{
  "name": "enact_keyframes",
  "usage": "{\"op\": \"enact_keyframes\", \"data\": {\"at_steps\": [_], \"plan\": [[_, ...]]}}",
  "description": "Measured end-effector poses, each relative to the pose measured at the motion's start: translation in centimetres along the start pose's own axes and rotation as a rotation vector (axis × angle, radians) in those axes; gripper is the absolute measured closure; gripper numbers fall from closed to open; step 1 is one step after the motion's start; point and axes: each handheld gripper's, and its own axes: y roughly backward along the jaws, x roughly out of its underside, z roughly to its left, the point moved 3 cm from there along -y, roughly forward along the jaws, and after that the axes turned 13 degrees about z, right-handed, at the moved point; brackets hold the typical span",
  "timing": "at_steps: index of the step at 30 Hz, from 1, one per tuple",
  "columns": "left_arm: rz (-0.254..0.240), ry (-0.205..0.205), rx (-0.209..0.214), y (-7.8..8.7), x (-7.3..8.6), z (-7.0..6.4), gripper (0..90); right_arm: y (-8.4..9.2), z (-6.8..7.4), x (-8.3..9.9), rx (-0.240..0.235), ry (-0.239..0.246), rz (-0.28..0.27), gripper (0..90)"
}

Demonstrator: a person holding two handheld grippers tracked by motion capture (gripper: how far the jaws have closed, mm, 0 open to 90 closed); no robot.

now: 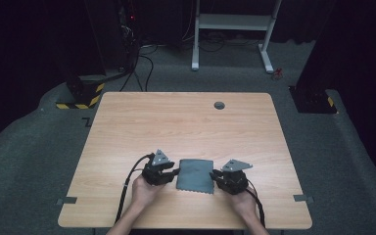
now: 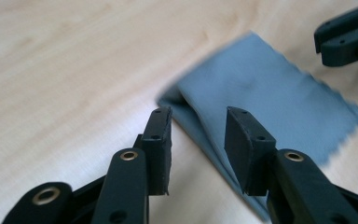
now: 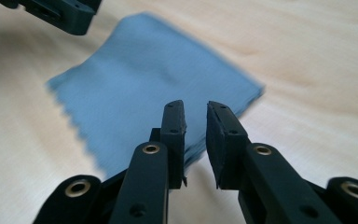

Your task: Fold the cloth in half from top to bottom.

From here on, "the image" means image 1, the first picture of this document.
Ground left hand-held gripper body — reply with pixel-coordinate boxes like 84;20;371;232
141;149;174;187

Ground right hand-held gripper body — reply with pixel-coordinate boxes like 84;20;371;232
215;159;255;196

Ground grey-blue cloth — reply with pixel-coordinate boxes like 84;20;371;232
174;158;215;196

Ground person's left hand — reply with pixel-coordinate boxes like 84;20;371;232
130;174;165;211

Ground person's right hand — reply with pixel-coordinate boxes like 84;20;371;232
229;186;259;220

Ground grey tape strip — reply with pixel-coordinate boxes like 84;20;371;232
292;194;315;205
55;196;78;207

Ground yellow-black striped stand base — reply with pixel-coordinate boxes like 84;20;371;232
55;73;107;111

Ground black stand base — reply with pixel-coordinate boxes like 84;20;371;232
288;85;338;115

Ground small red object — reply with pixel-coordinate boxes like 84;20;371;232
271;67;284;81

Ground dark equipment rack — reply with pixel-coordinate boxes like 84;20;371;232
117;0;142;71

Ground white metal stand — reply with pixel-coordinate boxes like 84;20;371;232
191;0;284;73

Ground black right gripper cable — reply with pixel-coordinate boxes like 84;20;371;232
245;187;267;229

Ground black floor cables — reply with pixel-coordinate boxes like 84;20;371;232
118;42;160;93

